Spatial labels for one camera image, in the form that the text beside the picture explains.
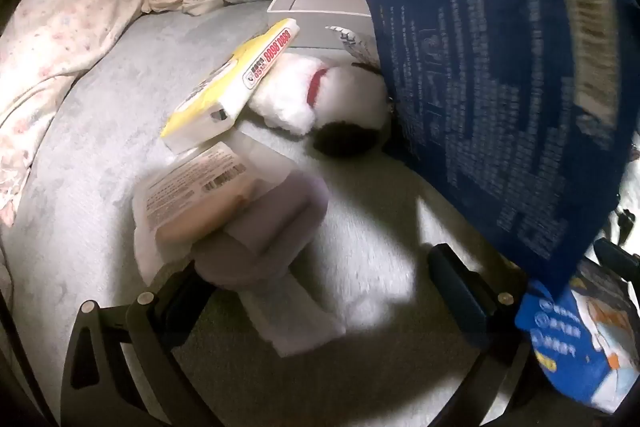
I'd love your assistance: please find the blue and white cartoon packet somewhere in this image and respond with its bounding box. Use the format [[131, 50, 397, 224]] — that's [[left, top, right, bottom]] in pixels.
[[515, 259, 637, 414]]

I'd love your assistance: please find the white cardboard box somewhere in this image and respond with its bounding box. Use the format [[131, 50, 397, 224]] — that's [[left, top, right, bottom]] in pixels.
[[266, 0, 382, 54]]

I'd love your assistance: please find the yellow packet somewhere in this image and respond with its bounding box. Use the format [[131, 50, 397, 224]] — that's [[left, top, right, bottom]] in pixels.
[[160, 19, 302, 154]]

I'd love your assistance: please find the beige packet with barcode label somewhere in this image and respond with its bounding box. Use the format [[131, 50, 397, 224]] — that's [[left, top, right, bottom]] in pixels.
[[132, 142, 262, 244]]

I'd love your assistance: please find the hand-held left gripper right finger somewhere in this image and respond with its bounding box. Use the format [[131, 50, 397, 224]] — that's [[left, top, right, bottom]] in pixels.
[[427, 243, 546, 427]]

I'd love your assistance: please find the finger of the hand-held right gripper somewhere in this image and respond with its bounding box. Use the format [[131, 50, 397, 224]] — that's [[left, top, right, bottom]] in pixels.
[[594, 238, 640, 284]]

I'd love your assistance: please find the white plush dog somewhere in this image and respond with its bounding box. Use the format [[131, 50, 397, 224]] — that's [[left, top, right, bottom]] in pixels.
[[247, 25, 397, 158]]

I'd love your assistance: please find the large dark blue packet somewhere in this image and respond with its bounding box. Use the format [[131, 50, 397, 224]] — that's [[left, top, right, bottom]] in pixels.
[[362, 0, 640, 299]]

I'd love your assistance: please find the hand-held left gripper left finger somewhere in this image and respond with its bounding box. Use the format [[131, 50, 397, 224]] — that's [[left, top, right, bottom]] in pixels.
[[67, 257, 228, 427]]

